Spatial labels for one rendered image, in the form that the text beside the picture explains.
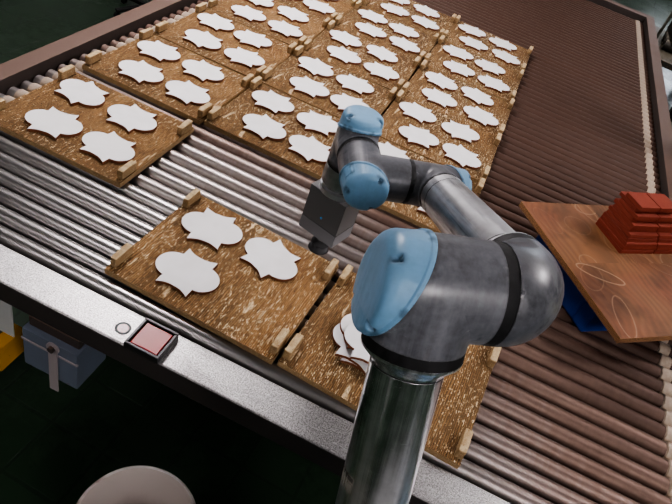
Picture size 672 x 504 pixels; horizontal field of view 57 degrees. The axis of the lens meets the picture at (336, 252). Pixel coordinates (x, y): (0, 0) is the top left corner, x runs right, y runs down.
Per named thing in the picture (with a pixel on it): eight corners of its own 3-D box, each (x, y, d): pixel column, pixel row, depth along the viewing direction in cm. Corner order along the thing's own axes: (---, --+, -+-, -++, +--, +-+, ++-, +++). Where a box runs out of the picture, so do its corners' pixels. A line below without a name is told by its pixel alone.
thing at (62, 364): (74, 404, 134) (73, 353, 123) (20, 375, 136) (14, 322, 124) (106, 368, 143) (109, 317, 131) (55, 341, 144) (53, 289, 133)
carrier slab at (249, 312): (271, 365, 126) (272, 360, 125) (104, 273, 131) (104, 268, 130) (337, 270, 152) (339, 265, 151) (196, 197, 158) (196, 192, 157)
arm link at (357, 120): (345, 122, 101) (340, 96, 107) (327, 176, 108) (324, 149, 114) (390, 132, 103) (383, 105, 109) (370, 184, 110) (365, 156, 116)
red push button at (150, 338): (155, 359, 120) (156, 355, 119) (129, 346, 120) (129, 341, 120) (172, 339, 124) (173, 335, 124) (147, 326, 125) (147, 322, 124)
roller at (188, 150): (671, 395, 159) (683, 384, 156) (31, 91, 179) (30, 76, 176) (670, 382, 163) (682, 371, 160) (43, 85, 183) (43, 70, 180)
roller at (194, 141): (670, 382, 163) (682, 371, 160) (43, 85, 183) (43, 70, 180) (669, 369, 167) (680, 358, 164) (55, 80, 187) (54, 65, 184)
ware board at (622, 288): (758, 335, 164) (763, 330, 163) (616, 343, 145) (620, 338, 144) (645, 211, 197) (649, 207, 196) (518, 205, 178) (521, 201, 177)
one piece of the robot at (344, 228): (381, 176, 116) (356, 240, 127) (344, 152, 119) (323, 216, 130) (352, 194, 109) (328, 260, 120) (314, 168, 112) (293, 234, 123)
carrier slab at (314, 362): (457, 470, 120) (460, 465, 119) (276, 365, 126) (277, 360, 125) (495, 354, 146) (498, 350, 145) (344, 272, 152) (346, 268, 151)
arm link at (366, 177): (417, 182, 97) (406, 143, 105) (348, 171, 94) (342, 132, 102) (401, 220, 102) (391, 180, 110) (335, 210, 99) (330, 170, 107)
